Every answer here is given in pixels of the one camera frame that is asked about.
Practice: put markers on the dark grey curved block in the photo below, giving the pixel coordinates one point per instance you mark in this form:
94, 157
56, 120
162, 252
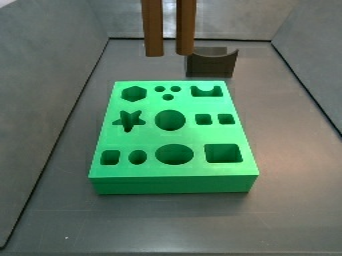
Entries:
211, 62

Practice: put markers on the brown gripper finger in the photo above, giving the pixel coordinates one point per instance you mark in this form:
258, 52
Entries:
186, 14
153, 27

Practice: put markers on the green shape sorter block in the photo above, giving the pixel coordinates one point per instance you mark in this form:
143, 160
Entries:
171, 139

